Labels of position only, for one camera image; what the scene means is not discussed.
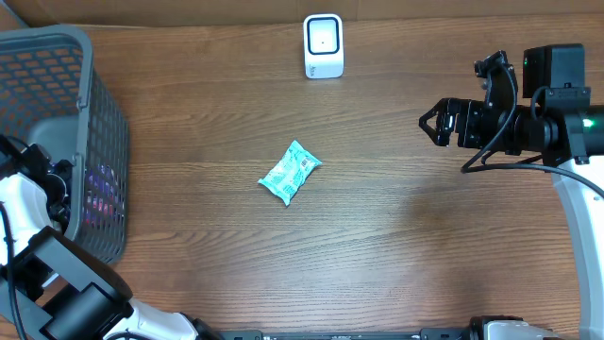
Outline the purple sanitary pad pack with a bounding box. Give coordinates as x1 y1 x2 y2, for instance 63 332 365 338
56 160 119 228

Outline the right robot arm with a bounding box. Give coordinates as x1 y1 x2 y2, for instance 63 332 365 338
419 43 603 339

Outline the grey plastic mesh basket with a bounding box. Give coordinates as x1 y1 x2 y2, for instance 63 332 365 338
1 25 130 264

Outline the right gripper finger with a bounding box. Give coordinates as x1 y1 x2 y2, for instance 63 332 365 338
419 99 446 126
420 124 448 146

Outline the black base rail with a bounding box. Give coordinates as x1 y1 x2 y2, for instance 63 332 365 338
218 327 486 340

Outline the white barcode scanner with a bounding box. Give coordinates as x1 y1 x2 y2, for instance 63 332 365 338
303 13 344 79

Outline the teal wet wipes packet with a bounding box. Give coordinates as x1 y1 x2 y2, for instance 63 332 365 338
258 140 322 206

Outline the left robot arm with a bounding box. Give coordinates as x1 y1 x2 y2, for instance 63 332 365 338
1 136 220 339

